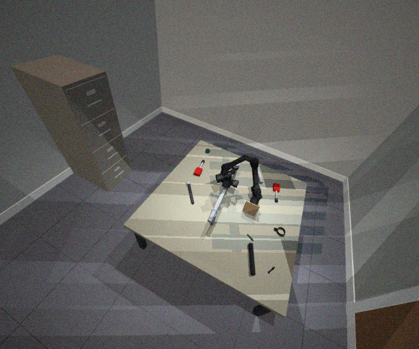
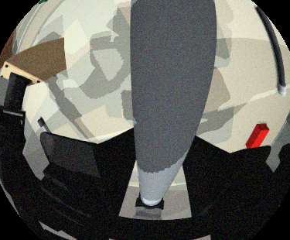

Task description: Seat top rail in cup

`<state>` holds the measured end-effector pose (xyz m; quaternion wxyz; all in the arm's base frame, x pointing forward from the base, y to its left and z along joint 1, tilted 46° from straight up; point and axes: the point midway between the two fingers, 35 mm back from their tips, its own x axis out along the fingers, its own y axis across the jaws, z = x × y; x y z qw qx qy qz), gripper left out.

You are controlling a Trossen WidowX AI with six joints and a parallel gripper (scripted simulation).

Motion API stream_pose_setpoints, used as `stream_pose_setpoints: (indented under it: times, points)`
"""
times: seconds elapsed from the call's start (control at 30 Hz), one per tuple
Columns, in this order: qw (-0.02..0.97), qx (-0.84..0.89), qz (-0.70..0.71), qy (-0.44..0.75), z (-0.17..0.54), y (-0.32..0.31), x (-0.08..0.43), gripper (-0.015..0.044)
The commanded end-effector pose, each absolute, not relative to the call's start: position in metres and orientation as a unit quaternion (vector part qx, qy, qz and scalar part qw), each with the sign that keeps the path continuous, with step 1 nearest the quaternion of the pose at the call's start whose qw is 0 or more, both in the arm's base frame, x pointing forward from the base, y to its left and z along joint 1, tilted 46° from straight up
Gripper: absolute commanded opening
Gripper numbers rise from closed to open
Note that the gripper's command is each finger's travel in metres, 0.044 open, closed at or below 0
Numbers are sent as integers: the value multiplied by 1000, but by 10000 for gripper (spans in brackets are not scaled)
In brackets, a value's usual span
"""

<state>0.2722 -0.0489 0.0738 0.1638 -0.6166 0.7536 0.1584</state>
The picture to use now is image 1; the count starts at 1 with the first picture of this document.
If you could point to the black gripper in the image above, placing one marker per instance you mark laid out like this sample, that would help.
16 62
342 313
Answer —
234 183

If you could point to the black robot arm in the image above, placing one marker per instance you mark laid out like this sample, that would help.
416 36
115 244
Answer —
225 174

